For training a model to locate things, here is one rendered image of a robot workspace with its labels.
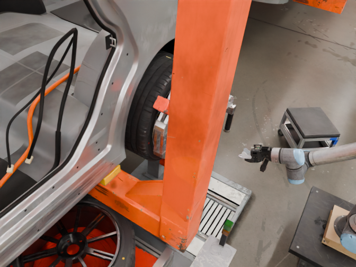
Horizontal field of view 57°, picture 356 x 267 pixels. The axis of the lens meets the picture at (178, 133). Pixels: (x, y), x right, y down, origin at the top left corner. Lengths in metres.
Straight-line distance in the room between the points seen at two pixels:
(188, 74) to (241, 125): 2.38
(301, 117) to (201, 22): 2.30
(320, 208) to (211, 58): 1.74
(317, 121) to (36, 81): 2.32
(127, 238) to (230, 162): 1.42
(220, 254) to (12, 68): 1.59
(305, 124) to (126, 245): 1.93
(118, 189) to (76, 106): 0.49
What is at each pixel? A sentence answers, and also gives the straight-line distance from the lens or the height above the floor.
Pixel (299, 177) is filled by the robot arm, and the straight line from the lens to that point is 1.97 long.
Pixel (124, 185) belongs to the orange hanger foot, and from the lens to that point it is 1.82.
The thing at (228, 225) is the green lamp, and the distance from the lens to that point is 1.75.
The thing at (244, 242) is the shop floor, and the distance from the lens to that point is 2.51.
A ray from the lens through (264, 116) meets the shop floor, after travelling 3.58.
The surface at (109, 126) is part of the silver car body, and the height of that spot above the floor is 1.04.
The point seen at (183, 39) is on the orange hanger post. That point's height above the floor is 1.67.
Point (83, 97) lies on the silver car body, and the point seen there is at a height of 1.06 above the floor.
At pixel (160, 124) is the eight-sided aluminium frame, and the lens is 1.73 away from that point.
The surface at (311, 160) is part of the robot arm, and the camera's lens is 2.03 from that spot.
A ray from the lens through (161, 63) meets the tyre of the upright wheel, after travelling 1.84.
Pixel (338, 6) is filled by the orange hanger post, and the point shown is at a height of 0.61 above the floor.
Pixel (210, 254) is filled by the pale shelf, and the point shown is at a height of 0.45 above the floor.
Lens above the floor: 2.10
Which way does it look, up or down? 42 degrees down
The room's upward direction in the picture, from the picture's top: 6 degrees clockwise
